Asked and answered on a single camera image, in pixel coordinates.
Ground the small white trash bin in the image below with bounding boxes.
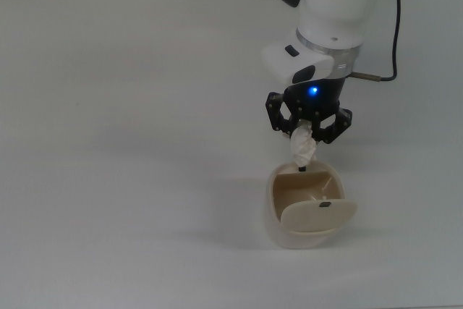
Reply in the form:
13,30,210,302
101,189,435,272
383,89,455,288
266,160,359,250

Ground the cream swing bin lid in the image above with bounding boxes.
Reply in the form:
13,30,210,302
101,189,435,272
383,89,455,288
280,198,359,235

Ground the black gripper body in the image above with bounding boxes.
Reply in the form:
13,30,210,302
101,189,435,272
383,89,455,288
282,76,347,133

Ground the beige paper trash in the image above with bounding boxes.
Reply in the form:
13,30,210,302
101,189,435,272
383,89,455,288
289,118,319,169

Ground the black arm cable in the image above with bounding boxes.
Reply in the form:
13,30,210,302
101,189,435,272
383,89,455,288
352,0,402,82

